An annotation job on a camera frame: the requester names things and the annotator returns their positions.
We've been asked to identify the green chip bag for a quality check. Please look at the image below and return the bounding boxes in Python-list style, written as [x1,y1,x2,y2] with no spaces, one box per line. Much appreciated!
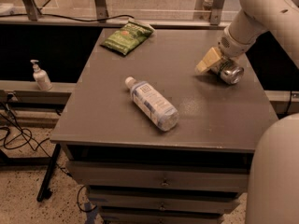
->
[101,19,155,56]

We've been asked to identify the middle grey drawer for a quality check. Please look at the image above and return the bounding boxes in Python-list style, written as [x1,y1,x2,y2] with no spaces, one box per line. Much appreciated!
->
[89,189,239,214]

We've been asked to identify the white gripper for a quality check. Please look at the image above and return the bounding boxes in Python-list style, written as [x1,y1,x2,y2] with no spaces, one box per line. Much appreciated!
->
[195,26,249,75]

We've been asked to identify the black floor cables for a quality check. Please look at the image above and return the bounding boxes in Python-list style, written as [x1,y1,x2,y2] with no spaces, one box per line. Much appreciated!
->
[0,91,73,177]

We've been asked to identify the top grey drawer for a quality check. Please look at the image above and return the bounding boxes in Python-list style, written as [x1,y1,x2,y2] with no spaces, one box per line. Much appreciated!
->
[66,161,248,193]

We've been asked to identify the metal railing post left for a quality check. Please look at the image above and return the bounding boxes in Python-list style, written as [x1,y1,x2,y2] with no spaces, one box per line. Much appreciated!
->
[22,0,41,21]

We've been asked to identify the black metal leg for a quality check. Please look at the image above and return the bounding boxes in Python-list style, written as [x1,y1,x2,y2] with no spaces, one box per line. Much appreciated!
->
[36,144,61,202]

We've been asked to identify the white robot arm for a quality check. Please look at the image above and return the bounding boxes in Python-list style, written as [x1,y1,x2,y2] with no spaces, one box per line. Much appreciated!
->
[195,0,299,224]

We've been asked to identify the grey drawer cabinet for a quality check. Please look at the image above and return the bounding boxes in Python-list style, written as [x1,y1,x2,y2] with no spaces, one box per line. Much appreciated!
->
[51,30,277,224]

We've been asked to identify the bottom grey drawer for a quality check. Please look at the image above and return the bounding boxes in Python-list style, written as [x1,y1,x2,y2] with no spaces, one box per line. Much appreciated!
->
[100,210,223,224]

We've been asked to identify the metal railing post right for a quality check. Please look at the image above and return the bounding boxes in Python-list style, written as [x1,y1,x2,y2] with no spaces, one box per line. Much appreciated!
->
[210,0,225,25]

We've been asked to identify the black cable on ledge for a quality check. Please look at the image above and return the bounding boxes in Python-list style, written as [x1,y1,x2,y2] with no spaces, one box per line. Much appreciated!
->
[0,12,135,23]

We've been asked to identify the white pump dispenser bottle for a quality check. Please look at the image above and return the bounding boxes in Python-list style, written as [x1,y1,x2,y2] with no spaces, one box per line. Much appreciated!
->
[31,60,52,91]

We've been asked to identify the clear plastic water bottle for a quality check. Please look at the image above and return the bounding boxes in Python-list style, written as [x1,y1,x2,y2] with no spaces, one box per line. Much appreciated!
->
[125,77,179,132]

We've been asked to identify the green silver 7up can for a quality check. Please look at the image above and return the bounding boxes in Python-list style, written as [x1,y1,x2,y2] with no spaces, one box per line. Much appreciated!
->
[212,59,244,85]

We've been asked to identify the metal railing post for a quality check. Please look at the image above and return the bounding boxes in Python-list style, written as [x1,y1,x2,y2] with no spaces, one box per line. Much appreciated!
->
[210,0,225,25]
[94,0,108,21]
[22,0,41,21]

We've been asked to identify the grey drawer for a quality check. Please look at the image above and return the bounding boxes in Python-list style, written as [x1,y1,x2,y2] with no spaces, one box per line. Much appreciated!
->
[66,161,248,193]
[100,210,223,224]
[89,189,239,214]

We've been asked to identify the metal railing post middle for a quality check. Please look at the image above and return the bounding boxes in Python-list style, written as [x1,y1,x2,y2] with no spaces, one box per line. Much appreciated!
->
[94,0,108,21]

